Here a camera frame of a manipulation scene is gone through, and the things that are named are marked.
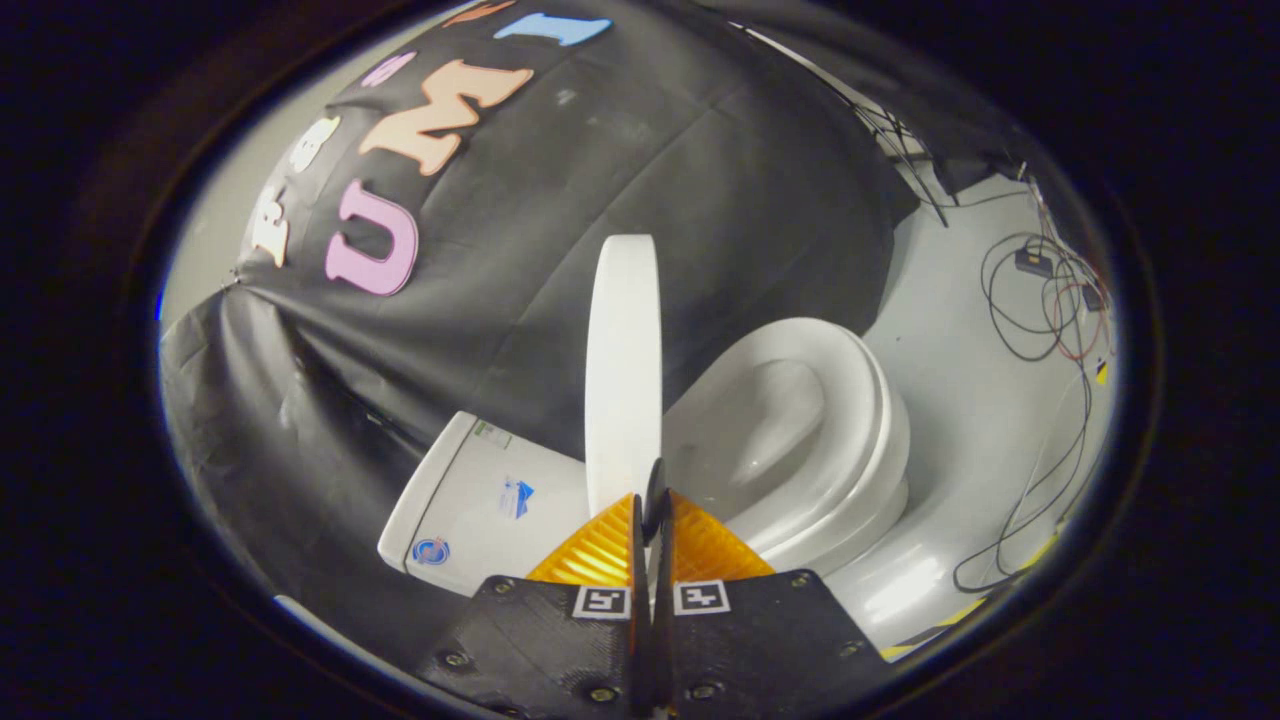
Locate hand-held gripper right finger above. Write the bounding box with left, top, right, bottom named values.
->
left=653, top=488, right=887, bottom=719

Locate white toilet lid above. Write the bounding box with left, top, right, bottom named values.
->
left=585, top=235, right=671, bottom=546

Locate white ceramic toilet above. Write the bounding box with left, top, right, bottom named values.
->
left=378, top=318, right=963, bottom=653

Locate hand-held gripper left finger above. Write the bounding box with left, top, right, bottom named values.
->
left=415, top=490, right=656, bottom=719

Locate black backdrop cloth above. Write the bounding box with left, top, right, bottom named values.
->
left=160, top=0, right=1031, bottom=661

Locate black floor cable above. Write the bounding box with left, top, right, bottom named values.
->
left=980, top=232, right=1101, bottom=363
left=952, top=368, right=1098, bottom=594

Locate thin red cable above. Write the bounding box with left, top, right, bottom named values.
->
left=1038, top=180, right=1113, bottom=367

